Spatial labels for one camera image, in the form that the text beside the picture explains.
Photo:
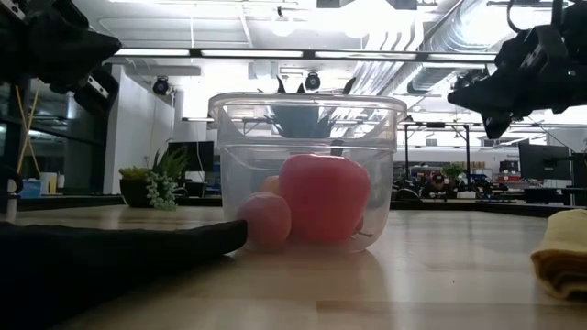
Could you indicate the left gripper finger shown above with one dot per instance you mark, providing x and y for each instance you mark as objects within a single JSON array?
[
  {"x": 87, "y": 41},
  {"x": 87, "y": 69}
]

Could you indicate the snake plant in white pot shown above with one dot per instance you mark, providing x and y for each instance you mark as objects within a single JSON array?
[{"x": 298, "y": 121}]

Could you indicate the black computer monitor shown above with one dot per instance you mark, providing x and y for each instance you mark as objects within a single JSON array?
[
  {"x": 190, "y": 156},
  {"x": 545, "y": 161}
]

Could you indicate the round ceiling lamp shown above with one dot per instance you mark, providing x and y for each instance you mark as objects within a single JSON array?
[{"x": 281, "y": 25}]

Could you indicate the yellow wooden stick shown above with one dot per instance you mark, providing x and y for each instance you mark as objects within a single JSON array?
[{"x": 28, "y": 133}]

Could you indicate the black cloth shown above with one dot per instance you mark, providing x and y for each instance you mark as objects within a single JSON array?
[{"x": 91, "y": 256}]

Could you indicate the small green potted plant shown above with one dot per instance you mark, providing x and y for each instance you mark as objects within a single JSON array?
[{"x": 454, "y": 172}]

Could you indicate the clear plastic tupperware container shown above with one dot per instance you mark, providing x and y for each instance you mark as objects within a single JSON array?
[{"x": 238, "y": 137}]

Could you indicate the orange toy vegetable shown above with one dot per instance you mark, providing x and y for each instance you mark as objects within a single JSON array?
[{"x": 270, "y": 183}]

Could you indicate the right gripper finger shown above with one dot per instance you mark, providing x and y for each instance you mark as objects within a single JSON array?
[
  {"x": 490, "y": 105},
  {"x": 495, "y": 89}
]

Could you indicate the black hanging camera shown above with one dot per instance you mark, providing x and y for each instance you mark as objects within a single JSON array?
[
  {"x": 312, "y": 81},
  {"x": 160, "y": 86}
]

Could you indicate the red toy bell pepper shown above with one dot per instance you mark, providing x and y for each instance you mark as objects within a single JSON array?
[{"x": 325, "y": 197}]

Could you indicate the white cup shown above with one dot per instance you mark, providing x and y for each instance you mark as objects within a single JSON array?
[{"x": 48, "y": 182}]

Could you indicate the succulent plant in dark pot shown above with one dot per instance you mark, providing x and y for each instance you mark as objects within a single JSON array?
[{"x": 137, "y": 192}]

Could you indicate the blue box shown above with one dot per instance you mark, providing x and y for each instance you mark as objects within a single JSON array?
[{"x": 31, "y": 188}]

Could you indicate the yellow cloth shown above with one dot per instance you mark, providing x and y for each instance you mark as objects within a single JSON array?
[{"x": 564, "y": 256}]

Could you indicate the pink toy peach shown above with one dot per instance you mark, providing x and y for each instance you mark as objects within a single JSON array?
[{"x": 266, "y": 220}]

